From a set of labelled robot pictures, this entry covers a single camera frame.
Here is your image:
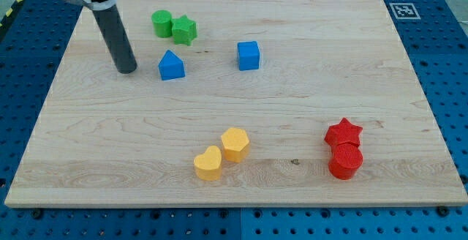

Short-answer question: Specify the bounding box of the blue triangle block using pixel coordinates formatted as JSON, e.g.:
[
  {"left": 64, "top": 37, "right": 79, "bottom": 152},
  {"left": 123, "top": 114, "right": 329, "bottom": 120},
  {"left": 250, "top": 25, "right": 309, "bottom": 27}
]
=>
[{"left": 158, "top": 50, "right": 185, "bottom": 80}]

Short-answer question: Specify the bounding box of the red star block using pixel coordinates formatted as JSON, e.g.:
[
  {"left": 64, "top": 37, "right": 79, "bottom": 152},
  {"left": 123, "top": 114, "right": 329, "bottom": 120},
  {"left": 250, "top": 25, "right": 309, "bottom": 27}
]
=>
[{"left": 324, "top": 117, "right": 363, "bottom": 147}]

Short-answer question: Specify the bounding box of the white fiducial marker tag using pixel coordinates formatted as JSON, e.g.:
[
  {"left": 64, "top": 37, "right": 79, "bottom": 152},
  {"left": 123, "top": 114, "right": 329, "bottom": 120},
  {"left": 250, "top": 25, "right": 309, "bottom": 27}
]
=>
[{"left": 389, "top": 2, "right": 420, "bottom": 20}]

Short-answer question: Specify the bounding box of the yellow hexagon block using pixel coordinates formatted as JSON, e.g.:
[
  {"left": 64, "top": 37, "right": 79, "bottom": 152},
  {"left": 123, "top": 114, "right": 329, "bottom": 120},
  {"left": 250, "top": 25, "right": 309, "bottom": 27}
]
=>
[{"left": 221, "top": 127, "right": 250, "bottom": 163}]

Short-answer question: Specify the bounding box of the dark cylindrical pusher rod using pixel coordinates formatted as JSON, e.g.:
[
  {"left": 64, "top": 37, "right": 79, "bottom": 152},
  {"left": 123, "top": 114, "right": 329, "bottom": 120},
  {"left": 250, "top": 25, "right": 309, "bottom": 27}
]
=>
[{"left": 93, "top": 5, "right": 137, "bottom": 74}]

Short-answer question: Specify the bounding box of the red cylinder block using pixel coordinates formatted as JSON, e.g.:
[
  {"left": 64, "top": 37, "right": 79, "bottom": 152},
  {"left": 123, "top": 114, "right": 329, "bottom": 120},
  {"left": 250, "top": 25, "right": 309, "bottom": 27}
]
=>
[{"left": 328, "top": 143, "right": 363, "bottom": 180}]

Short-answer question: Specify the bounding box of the green star block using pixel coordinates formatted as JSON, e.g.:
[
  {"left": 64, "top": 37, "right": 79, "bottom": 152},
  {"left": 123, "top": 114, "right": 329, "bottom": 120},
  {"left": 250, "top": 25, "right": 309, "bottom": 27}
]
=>
[{"left": 172, "top": 15, "right": 197, "bottom": 46}]

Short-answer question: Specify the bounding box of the yellow heart block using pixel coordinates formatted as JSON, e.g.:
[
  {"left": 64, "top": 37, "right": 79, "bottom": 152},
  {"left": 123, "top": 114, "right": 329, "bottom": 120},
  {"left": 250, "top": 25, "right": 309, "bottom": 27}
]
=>
[{"left": 193, "top": 146, "right": 222, "bottom": 181}]

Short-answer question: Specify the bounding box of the green cylinder block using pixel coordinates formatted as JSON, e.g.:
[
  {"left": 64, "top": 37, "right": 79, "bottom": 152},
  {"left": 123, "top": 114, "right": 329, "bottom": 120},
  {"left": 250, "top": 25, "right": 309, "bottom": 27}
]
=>
[{"left": 151, "top": 10, "right": 172, "bottom": 38}]

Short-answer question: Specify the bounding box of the blue cube block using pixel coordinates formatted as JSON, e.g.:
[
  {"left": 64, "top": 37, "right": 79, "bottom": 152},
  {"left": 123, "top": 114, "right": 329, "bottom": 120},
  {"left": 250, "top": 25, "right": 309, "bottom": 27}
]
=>
[{"left": 237, "top": 41, "right": 260, "bottom": 71}]

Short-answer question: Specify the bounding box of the wooden board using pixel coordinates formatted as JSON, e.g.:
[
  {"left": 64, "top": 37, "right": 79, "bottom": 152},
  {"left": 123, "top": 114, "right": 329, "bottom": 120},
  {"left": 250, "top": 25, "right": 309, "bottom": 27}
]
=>
[{"left": 5, "top": 0, "right": 467, "bottom": 209}]

